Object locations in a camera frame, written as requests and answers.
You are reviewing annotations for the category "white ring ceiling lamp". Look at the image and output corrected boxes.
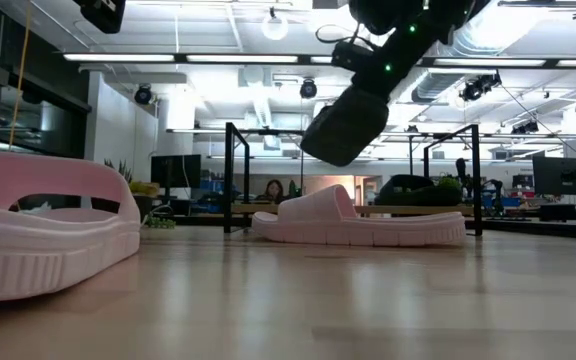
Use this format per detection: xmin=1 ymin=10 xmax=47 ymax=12
xmin=260 ymin=12 xmax=290 ymax=42

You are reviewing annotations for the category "pink slide sandal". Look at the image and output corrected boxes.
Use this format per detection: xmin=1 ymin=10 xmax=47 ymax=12
xmin=250 ymin=183 xmax=468 ymax=248
xmin=0 ymin=150 xmax=143 ymax=304

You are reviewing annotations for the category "thin black metal frame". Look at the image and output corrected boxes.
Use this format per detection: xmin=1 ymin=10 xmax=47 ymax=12
xmin=407 ymin=132 xmax=483 ymax=177

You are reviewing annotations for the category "yellow hanging cable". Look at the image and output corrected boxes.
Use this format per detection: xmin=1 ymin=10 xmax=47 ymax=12
xmin=7 ymin=4 xmax=32 ymax=150

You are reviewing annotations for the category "large black computer monitor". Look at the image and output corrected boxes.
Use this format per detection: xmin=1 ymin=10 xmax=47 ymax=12
xmin=531 ymin=156 xmax=576 ymax=197

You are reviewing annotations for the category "person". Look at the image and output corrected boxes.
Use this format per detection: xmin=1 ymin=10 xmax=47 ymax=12
xmin=256 ymin=178 xmax=288 ymax=205

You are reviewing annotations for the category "black slide sandal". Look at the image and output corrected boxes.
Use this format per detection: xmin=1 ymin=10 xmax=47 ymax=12
xmin=299 ymin=83 xmax=391 ymax=168
xmin=374 ymin=173 xmax=465 ymax=207

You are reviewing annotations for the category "small green plant sprig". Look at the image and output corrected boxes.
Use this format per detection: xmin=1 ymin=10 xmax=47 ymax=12
xmin=142 ymin=214 xmax=177 ymax=231

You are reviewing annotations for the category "black ceiling spotlight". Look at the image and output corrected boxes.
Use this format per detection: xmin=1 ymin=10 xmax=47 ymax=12
xmin=510 ymin=120 xmax=540 ymax=136
xmin=298 ymin=79 xmax=319 ymax=100
xmin=133 ymin=83 xmax=154 ymax=107

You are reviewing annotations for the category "silver ventilation duct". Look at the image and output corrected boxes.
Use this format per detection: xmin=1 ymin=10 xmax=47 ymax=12
xmin=410 ymin=0 xmax=512 ymax=105

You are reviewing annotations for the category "potted green succulent plant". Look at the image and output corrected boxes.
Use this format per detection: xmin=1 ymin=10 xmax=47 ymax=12
xmin=102 ymin=157 xmax=162 ymax=224

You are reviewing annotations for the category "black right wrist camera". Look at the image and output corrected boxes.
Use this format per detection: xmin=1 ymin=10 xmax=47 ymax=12
xmin=329 ymin=38 xmax=375 ymax=72

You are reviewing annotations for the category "black aluminium rig frame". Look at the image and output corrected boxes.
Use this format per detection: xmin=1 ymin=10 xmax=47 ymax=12
xmin=140 ymin=213 xmax=576 ymax=242

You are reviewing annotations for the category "black metal shoe rack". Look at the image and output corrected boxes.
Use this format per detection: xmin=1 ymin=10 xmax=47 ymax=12
xmin=223 ymin=121 xmax=483 ymax=237

